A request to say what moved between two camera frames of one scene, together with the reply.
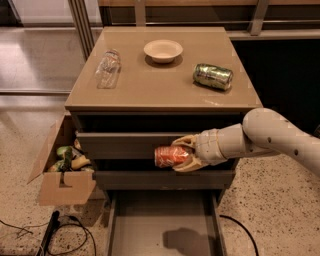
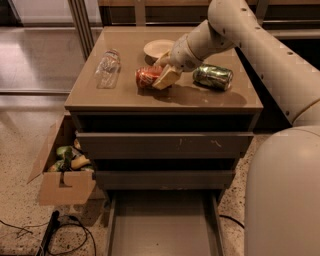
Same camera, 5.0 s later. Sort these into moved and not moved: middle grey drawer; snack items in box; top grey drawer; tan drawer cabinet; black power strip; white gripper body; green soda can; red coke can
Moved: white gripper body; red coke can
Not moved: green soda can; black power strip; middle grey drawer; top grey drawer; snack items in box; tan drawer cabinet
